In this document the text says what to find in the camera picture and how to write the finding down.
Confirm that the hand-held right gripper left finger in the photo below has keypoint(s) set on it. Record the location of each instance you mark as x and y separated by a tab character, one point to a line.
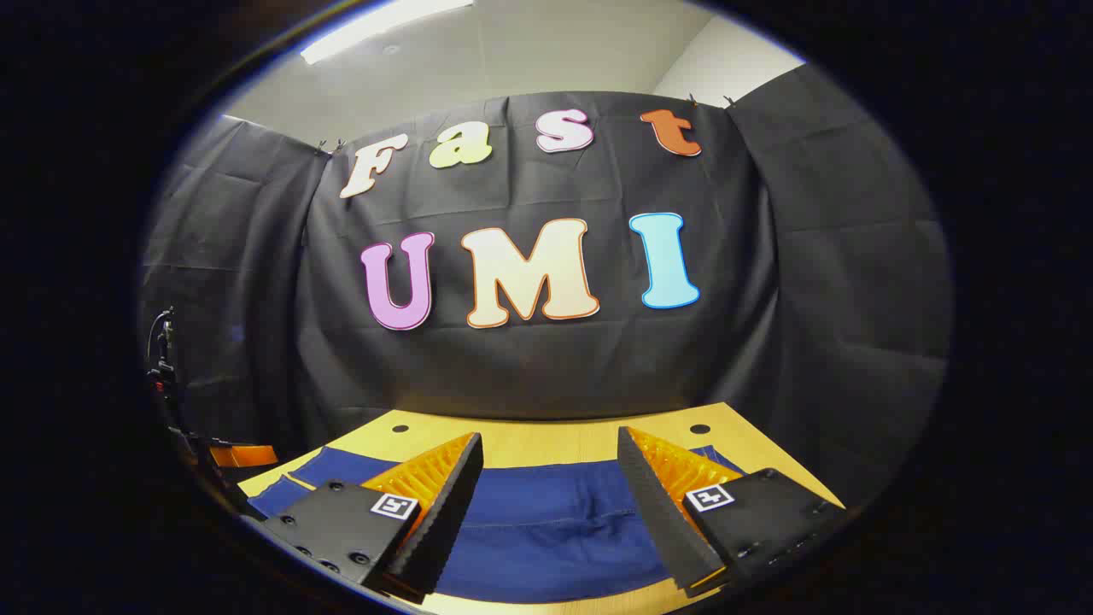
444	521

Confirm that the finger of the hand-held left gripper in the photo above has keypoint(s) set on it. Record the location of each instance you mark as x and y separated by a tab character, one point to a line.
243	455

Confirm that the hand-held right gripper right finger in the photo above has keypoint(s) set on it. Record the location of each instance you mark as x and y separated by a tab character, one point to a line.
662	521

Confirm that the blue denim jeans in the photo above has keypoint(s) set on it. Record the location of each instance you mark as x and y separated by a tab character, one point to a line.
546	530

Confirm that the black backdrop cloth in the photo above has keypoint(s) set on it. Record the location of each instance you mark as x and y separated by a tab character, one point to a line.
555	367

